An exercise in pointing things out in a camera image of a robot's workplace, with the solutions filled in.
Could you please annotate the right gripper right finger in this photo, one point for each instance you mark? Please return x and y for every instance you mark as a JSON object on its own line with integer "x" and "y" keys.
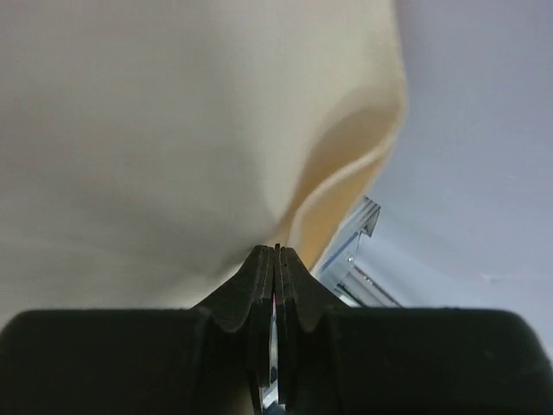
{"x": 307, "y": 380}

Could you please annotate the beige cloth surgical kit roll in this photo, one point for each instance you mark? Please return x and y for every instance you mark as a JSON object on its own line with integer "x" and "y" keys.
{"x": 148, "y": 146}

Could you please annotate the front aluminium rail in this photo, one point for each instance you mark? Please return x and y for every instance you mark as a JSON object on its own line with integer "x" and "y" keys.
{"x": 338, "y": 269}

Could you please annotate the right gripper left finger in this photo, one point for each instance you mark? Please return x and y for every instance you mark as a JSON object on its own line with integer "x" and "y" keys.
{"x": 230, "y": 361}

